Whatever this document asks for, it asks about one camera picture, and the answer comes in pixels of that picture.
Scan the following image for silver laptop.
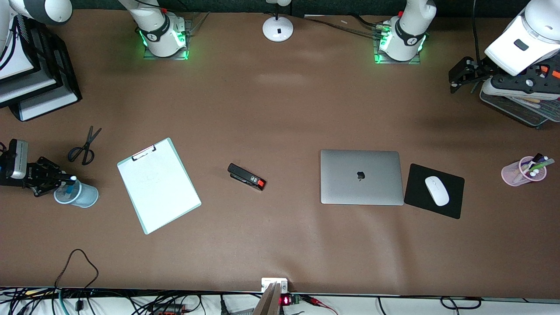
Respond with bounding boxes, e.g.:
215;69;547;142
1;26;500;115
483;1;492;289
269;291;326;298
320;150;404;206

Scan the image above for grey mesh desk tray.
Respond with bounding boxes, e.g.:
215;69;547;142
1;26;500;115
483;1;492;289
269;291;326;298
480;63;560;129

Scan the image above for blue mesh pen cup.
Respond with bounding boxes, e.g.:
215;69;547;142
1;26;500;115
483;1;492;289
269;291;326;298
54;178;99;208

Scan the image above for black scissors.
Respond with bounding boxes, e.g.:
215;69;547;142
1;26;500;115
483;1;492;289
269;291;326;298
68;126;102;166

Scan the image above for green pen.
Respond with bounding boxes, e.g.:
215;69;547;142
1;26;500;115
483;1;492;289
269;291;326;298
527;158;555;172

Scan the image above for pink translucent pen cup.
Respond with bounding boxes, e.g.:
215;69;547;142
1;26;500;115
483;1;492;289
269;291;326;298
501;155;548;187

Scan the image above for black stacked document tray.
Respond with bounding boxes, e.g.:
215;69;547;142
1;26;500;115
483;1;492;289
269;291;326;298
0;15;82;123

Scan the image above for light green clipboard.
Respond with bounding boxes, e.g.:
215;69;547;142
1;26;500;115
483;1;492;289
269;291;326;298
117;137;202;235

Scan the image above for white paper in tray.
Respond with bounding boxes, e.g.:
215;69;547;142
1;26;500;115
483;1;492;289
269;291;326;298
0;46;36;82

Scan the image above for white paper sheet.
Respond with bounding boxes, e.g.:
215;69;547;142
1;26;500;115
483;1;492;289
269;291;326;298
118;142;201;234

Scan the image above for white computer mouse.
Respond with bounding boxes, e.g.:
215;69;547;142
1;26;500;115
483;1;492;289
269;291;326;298
424;176;450;207

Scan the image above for black mouse pad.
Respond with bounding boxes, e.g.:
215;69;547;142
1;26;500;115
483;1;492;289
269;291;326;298
403;164;465;220

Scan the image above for orange connector block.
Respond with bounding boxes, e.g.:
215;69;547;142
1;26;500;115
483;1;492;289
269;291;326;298
151;304;186;315

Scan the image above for white round stand base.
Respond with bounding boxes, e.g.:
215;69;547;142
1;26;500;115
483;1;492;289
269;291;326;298
262;0;294;43

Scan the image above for black stapler with red tip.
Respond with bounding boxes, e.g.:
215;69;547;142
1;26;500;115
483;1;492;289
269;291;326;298
227;163;266;191

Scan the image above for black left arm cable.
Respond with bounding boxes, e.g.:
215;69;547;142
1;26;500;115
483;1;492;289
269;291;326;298
472;0;483;61

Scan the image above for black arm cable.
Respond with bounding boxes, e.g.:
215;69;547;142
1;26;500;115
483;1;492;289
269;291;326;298
472;0;483;61
0;17;23;71

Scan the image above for dark looped cable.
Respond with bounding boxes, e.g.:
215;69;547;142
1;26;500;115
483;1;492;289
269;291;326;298
54;248;99;290

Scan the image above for black cable bundle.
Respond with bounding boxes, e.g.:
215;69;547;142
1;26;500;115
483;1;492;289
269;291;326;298
302;13;386;38

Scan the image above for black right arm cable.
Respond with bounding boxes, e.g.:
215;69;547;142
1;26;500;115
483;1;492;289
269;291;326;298
0;17;23;71

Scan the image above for black cable loop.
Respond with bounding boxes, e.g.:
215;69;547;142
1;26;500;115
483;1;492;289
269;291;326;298
440;296;483;312

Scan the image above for white bracket block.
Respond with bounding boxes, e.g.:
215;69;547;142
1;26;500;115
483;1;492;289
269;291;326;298
261;278;289;293

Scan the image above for grey metal post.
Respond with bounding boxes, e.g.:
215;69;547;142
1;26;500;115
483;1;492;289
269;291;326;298
252;282;283;315

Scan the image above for red cable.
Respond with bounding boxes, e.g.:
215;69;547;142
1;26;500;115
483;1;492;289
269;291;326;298
302;295;338;315

